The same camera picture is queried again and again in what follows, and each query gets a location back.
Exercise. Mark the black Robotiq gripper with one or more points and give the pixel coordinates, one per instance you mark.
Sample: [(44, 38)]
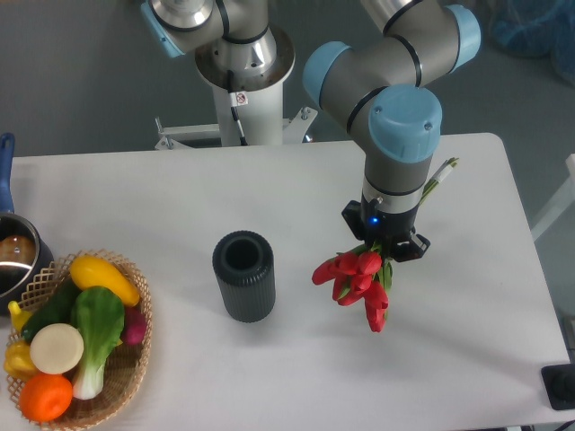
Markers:
[(387, 218)]

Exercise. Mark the red tulip bouquet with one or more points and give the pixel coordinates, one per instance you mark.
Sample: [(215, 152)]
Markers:
[(365, 272)]

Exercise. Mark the dark grey ribbed vase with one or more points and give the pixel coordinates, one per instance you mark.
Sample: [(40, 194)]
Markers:
[(243, 263)]

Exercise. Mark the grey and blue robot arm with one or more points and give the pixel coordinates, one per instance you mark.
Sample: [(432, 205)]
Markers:
[(379, 94)]

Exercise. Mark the black device at table edge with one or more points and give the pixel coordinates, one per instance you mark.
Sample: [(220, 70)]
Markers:
[(559, 385)]

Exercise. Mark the blue mesh bag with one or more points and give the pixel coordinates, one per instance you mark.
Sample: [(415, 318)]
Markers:
[(536, 29)]

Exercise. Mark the magenta radish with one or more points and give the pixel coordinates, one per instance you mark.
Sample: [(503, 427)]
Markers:
[(134, 327)]

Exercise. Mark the green bok choy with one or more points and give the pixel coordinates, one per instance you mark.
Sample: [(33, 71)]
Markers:
[(98, 314)]

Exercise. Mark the yellow squash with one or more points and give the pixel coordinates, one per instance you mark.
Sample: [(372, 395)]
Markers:
[(89, 271)]

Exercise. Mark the dark green cucumber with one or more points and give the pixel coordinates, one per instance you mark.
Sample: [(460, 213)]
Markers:
[(57, 309)]

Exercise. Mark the dark blue saucepan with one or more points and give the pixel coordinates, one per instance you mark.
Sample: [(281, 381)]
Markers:
[(23, 253)]

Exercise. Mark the yellow banana tip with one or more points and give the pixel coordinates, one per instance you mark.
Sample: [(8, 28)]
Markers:
[(19, 317)]

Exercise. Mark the woven wicker basket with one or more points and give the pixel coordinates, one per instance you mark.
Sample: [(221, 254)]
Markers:
[(126, 365)]

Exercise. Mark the orange fruit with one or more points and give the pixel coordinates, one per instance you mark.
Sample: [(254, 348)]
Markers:
[(45, 397)]

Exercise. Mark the yellow bell pepper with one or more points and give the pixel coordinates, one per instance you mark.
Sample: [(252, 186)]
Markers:
[(17, 361)]

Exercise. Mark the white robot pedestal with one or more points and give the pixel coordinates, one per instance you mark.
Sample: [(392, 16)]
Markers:
[(247, 83)]

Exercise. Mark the white furniture frame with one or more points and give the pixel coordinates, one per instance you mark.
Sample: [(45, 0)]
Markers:
[(556, 205)]

